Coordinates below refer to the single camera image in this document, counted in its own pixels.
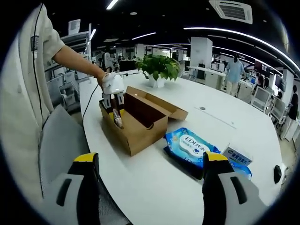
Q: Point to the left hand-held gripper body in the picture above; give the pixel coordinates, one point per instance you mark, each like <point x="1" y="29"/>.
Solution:
<point x="113" y="83"/>

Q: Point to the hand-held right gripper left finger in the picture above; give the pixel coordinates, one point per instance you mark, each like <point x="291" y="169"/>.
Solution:
<point x="86" y="187"/>

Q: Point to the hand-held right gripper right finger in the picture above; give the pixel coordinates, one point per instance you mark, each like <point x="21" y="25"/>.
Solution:
<point x="215" y="187"/>

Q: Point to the brown soft packet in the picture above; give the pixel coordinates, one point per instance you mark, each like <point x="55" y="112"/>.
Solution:
<point x="117" y="117"/>

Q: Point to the brown cardboard shoe box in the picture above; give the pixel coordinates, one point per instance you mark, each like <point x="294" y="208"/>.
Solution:
<point x="140" y="131"/>

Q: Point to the small white carton box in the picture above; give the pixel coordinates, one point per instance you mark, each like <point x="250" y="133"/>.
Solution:
<point x="237" y="154"/>

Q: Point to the light blue wet wipes packet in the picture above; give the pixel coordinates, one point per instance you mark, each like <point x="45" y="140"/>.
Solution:
<point x="189" y="145"/>

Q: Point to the small black item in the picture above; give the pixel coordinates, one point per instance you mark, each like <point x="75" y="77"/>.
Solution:
<point x="277" y="174"/>

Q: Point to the person's left hand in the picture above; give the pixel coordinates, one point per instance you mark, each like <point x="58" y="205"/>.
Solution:
<point x="100" y="79"/>

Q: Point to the white plant pot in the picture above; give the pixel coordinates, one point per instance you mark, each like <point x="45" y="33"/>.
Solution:
<point x="157" y="82"/>

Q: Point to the green leafy plant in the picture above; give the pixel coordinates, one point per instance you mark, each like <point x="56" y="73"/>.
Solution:
<point x="159" y="65"/>

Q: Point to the grey metal shelf rack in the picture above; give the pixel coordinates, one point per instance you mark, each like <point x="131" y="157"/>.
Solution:
<point x="77" y="47"/>

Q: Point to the grey mesh office chair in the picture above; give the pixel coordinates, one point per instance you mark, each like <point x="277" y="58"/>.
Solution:
<point x="61" y="140"/>

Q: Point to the short ceiling light strip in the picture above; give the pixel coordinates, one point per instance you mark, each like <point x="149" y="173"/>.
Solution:
<point x="143" y="36"/>

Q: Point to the white ribbed device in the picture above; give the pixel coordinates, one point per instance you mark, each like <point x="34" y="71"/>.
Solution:
<point x="74" y="27"/>

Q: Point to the straight ceiling light strip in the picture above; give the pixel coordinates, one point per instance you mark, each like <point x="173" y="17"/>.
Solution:
<point x="112" y="4"/>

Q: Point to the white office desk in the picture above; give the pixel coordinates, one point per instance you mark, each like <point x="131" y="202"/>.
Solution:
<point x="208" y="77"/>

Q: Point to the white square pillar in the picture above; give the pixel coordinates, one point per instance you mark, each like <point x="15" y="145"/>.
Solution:
<point x="201" y="51"/>

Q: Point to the white office chair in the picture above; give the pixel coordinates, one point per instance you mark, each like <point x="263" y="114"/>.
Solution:
<point x="260" y="98"/>

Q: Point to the long curved ceiling light strip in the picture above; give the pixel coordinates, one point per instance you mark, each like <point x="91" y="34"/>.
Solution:
<point x="234" y="34"/>

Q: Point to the ceiling air conditioner vent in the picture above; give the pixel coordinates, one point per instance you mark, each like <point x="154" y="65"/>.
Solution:
<point x="232" y="10"/>

